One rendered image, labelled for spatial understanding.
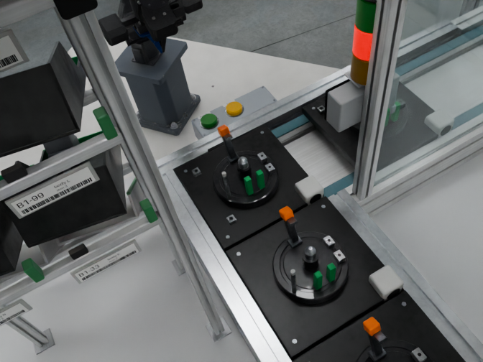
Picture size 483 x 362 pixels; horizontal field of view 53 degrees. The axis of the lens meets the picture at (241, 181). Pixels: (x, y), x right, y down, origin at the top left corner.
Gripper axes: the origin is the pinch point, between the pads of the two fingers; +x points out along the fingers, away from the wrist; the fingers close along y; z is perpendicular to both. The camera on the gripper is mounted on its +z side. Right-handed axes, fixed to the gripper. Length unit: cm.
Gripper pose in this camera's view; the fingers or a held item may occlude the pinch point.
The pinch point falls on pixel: (157, 36)
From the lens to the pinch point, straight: 97.6
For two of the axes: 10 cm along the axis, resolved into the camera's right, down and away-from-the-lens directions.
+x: 1.1, 5.8, 8.0
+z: 4.9, 6.7, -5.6
